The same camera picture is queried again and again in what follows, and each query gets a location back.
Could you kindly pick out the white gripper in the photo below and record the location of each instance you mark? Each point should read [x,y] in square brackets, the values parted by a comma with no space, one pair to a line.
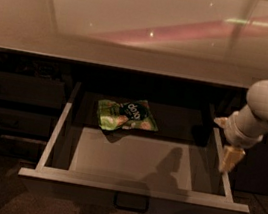
[240,134]

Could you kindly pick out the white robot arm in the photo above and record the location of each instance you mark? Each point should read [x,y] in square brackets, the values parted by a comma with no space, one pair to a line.
[244,128]

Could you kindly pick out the green snack bag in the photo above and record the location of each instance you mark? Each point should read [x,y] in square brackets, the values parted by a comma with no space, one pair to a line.
[130,115]

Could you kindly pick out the grey drawer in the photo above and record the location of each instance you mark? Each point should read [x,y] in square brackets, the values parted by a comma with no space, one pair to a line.
[32,90]
[21,147]
[171,171]
[24,122]

